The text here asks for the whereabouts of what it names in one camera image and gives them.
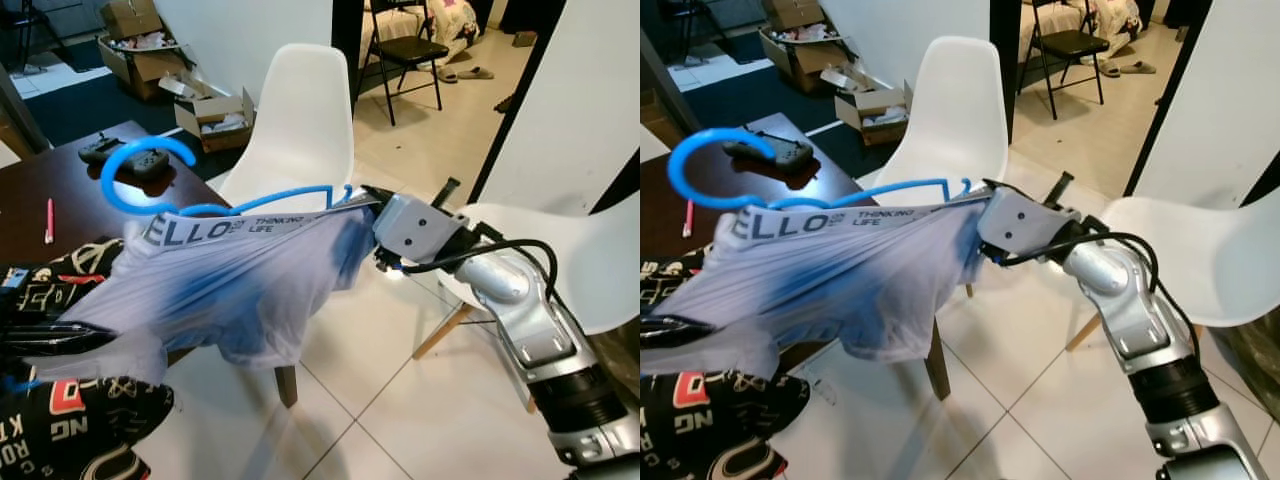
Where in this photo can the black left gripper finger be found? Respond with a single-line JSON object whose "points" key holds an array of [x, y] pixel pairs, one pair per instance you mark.
{"points": [[675, 332], [60, 338]]}

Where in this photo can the black folding chair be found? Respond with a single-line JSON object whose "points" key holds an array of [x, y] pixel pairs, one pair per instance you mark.
{"points": [[410, 48], [1070, 42]]}

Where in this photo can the black red printed shirt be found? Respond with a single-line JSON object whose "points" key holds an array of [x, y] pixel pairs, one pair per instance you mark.
{"points": [[80, 420], [720, 420]]}

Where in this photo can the black handheld controller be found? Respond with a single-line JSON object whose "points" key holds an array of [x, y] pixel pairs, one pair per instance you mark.
{"points": [[790, 157], [95, 150]]}

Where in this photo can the brown cardboard box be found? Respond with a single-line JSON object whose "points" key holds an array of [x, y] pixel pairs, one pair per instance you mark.
{"points": [[800, 60], [140, 65]]}

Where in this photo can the white hello print garment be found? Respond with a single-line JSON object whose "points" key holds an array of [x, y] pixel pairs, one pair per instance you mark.
{"points": [[850, 280], [230, 280]]}

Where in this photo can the pink pen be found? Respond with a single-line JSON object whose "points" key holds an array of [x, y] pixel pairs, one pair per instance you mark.
{"points": [[49, 222], [688, 220]]}

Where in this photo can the beige slipper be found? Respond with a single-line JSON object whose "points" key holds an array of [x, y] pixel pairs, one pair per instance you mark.
{"points": [[1110, 70], [447, 75], [1140, 67], [478, 72]]}

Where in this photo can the beige bed cover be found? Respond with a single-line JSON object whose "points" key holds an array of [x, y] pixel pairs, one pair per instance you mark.
{"points": [[458, 22], [1122, 18]]}

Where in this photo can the blue plastic hanger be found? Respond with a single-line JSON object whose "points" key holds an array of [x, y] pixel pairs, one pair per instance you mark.
{"points": [[300, 190], [920, 184]]}

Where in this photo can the white plastic chair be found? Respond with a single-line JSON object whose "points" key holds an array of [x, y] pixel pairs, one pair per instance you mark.
{"points": [[590, 260], [300, 120], [1220, 250], [950, 110]]}

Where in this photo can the navy floor rug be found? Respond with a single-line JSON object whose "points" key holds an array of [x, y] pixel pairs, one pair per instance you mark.
{"points": [[80, 110], [740, 100]]}

